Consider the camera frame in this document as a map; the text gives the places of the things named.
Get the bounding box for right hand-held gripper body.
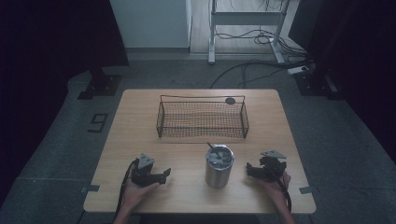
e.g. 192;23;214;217
259;149;288;182

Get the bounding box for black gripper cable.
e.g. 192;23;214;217
264;163;292;213
114;158;140;220

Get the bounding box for dark wire mesh basket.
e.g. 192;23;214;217
155;94;250;140

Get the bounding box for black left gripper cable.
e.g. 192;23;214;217
114;158;140;220

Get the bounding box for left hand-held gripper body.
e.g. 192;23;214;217
130;152;161;189

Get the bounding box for white cabinet panel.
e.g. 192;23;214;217
109;0;193;49

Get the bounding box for stainless steel tumbler with lid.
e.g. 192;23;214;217
205;143;235;189

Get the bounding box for dark curtain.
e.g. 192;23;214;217
0;0;130;208
288;0;396;157

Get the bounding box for black floor cables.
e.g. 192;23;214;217
208;27;314;90

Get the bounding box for black stand base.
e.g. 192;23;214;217
293;68;345;101
77;66;122;101

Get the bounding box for spoon in cup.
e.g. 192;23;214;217
205;142;222;159

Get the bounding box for white power strip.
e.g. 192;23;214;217
287;65;310;76

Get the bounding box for person's left hand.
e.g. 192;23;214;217
121;178;161;213

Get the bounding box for white desk frame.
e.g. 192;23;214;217
207;0;293;65

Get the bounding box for person's right hand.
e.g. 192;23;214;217
259;172;292;204

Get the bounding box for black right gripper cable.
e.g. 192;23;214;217
264;163;292;213

